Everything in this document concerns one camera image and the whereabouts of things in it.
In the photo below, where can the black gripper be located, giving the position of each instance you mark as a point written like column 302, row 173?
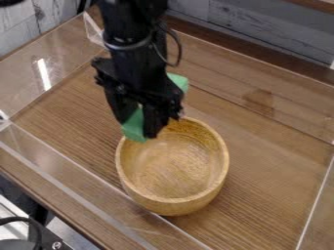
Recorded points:
column 133, row 76

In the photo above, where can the clear acrylic enclosure wall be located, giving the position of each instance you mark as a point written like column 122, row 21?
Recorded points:
column 266, row 101

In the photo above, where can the brown wooden bowl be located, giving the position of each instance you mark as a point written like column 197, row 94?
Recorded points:
column 174, row 173

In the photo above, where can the clear acrylic corner bracket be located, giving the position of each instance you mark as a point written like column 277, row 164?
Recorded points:
column 93, row 30

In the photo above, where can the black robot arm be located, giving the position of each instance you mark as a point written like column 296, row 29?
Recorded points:
column 134, row 20

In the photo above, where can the green rectangular block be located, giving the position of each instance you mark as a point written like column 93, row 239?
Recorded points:
column 133, row 126

